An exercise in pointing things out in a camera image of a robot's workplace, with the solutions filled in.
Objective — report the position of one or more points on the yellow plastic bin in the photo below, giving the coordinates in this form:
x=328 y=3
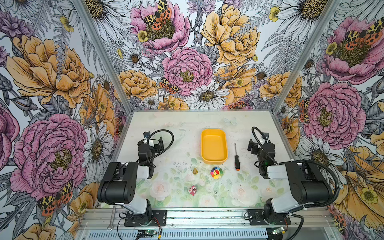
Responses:
x=214 y=149

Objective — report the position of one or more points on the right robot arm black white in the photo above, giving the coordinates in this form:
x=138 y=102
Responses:
x=307 y=186

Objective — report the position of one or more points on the black orange handled screwdriver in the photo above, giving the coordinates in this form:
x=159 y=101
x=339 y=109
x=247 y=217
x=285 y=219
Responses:
x=237 y=161

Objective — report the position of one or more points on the green circuit board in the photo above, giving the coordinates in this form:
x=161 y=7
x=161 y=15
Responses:
x=278 y=231
x=149 y=234

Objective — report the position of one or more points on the white slotted cable duct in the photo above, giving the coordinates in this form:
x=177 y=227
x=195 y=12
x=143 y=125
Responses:
x=184 y=234

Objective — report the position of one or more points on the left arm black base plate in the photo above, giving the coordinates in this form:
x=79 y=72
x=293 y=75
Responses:
x=154 y=219

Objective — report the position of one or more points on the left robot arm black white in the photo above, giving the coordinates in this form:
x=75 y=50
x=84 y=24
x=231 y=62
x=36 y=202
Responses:
x=118 y=185

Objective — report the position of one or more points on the silver wrench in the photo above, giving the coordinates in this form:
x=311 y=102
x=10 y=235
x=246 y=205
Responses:
x=112 y=218

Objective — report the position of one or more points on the multicoloured round flower toy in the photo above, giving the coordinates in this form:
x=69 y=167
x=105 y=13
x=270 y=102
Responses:
x=217 y=173

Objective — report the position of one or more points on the small pink red toy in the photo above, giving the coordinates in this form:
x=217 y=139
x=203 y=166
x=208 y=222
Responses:
x=192 y=190

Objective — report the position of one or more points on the aluminium front rail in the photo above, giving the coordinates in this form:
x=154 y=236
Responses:
x=200 y=218

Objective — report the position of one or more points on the green circuit board right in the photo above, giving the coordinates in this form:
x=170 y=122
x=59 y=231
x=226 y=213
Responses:
x=278 y=231

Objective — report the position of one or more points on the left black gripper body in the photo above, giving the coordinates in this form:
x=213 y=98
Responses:
x=151 y=147

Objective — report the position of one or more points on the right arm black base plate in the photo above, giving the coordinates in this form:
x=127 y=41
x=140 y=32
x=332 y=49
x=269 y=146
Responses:
x=258 y=217

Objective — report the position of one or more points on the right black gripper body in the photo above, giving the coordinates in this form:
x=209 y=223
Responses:
x=261 y=148

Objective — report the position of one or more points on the green circuit board left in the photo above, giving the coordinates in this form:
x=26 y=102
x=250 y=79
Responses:
x=149 y=234

